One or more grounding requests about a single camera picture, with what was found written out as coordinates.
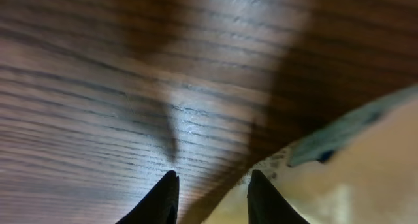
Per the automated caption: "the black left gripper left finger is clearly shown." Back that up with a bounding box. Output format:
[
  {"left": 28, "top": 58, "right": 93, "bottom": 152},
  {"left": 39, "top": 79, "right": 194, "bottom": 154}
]
[{"left": 116, "top": 170, "right": 180, "bottom": 224}]

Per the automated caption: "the yellow snack bag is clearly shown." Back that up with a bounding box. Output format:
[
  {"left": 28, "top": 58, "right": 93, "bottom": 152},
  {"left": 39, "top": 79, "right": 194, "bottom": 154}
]
[{"left": 206, "top": 86, "right": 417, "bottom": 223}]

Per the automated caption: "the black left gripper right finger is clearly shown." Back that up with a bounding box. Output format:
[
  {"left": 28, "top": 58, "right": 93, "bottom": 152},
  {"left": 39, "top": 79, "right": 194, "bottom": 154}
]
[{"left": 247, "top": 170, "right": 308, "bottom": 224}]

